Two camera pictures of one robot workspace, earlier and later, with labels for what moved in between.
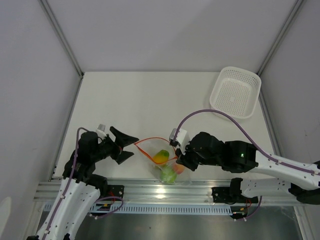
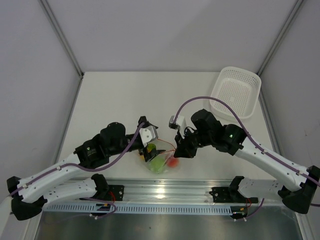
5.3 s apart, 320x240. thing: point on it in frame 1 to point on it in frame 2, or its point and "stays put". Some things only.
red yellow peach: [178, 168] to [172, 162]
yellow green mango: [161, 156] to [150, 147]
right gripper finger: [185, 160] to [185, 151]
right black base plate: [232, 195] stays put
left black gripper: [122, 140] to [149, 156]
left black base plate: [115, 190] stays put
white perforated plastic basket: [235, 93] stays put
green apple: [168, 175] to [157, 164]
